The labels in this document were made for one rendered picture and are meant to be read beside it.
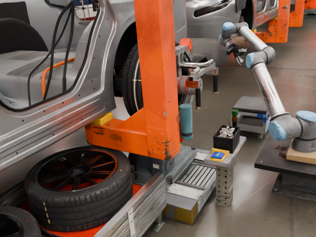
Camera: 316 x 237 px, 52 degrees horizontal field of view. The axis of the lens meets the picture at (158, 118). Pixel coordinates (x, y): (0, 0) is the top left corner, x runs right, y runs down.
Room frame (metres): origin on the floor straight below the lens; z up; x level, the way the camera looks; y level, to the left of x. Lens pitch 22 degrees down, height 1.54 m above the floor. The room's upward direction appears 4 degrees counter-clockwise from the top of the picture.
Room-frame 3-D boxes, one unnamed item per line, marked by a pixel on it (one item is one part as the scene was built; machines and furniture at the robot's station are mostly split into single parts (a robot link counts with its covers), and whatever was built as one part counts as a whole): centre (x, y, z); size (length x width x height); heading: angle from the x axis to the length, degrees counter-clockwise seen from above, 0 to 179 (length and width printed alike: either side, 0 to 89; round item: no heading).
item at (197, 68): (2.18, -0.22, 1.03); 0.19 x 0.18 x 0.11; 59
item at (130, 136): (2.05, 0.26, 0.69); 0.52 x 0.17 x 0.35; 59
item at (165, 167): (2.19, 0.11, 0.26); 0.42 x 0.18 x 0.35; 59
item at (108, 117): (2.14, 0.41, 0.71); 0.14 x 0.14 x 0.05; 59
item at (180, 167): (2.46, -0.05, 0.13); 0.50 x 0.36 x 0.10; 149
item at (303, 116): (2.13, -1.07, 0.53); 0.17 x 0.15 x 0.18; 101
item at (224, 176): (2.00, -0.45, 0.21); 0.10 x 0.10 x 0.42; 59
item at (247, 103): (3.17, -1.02, 0.17); 0.43 x 0.36 x 0.34; 149
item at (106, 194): (1.80, 0.53, 0.39); 0.66 x 0.66 x 0.24
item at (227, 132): (2.04, -0.48, 0.52); 0.20 x 0.14 x 0.13; 151
